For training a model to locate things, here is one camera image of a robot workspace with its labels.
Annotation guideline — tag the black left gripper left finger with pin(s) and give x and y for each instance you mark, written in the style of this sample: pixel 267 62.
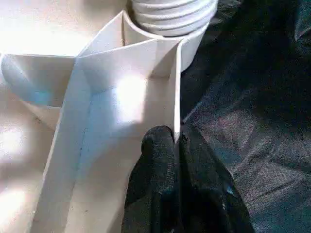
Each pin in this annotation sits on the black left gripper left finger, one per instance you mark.
pixel 155 182

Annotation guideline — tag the black plastic mat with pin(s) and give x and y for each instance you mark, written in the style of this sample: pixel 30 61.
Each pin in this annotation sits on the black plastic mat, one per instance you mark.
pixel 255 97

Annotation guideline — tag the white plastic table top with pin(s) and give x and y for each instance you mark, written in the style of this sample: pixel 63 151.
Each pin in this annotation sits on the white plastic table top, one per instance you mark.
pixel 97 109

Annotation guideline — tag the white plastic table leg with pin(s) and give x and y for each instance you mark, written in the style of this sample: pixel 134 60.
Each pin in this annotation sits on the white plastic table leg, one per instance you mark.
pixel 170 17

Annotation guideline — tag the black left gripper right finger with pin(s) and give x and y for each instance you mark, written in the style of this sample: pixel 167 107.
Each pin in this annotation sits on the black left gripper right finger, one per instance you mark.
pixel 206 194

